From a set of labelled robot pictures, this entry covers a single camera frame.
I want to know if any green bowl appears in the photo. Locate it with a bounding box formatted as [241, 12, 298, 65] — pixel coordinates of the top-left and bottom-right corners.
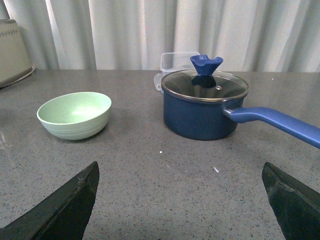
[36, 92, 112, 140]

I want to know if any glass lid with blue knob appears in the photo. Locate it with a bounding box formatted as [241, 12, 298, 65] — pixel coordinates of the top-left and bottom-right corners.
[160, 54, 249, 103]

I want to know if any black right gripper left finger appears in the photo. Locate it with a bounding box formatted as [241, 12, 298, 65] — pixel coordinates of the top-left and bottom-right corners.
[0, 161, 100, 240]

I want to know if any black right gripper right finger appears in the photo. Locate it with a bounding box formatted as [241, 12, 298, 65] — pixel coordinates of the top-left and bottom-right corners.
[261, 162, 320, 240]

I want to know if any cream toaster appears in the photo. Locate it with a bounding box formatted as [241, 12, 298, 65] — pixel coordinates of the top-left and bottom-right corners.
[0, 19, 35, 88]

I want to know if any clear plastic container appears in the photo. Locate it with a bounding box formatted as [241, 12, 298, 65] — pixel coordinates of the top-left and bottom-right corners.
[153, 51, 200, 93]

